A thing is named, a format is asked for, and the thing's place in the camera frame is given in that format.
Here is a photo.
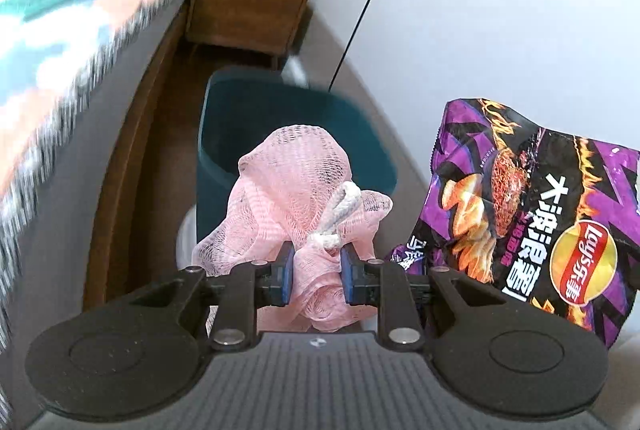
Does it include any purple Lays chips bag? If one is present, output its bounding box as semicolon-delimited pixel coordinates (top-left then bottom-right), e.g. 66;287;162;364
390;99;639;346

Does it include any pink mesh bath sponge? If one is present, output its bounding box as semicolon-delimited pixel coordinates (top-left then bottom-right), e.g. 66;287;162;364
191;125;393;332

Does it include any dark teal trash bin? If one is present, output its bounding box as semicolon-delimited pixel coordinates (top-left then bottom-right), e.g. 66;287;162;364
196;68;397;239

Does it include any white round bin base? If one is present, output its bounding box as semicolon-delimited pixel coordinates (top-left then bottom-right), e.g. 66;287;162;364
176;205;198;270

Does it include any colourful fringed bed blanket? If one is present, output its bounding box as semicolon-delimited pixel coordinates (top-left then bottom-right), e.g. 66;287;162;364
1;0;172;352

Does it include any white wardrobe door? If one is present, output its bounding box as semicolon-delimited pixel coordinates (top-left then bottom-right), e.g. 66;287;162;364
297;0;640;151

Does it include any wooden nightstand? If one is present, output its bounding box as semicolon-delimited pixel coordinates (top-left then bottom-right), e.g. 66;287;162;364
186;0;308;58

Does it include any bed with grey frame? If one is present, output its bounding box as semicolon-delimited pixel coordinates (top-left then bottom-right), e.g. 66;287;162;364
1;0;186;428

